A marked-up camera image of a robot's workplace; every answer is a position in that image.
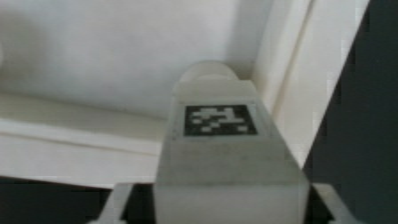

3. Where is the white square tabletop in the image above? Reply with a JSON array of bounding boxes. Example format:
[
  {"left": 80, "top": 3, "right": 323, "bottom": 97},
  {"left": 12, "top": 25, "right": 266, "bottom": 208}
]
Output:
[{"left": 0, "top": 0, "right": 371, "bottom": 187}]

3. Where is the white table leg with tag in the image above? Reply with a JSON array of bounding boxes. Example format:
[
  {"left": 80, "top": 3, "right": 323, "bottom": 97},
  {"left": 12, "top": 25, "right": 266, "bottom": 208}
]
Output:
[{"left": 153, "top": 61, "right": 309, "bottom": 224}]

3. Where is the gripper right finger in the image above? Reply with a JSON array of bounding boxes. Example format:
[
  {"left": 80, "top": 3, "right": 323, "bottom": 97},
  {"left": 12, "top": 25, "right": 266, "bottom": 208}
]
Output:
[{"left": 307, "top": 183, "right": 364, "bottom": 224}]

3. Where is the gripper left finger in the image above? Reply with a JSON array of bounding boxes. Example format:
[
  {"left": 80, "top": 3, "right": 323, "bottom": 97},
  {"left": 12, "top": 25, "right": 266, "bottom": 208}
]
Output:
[{"left": 87, "top": 183, "right": 156, "bottom": 224}]

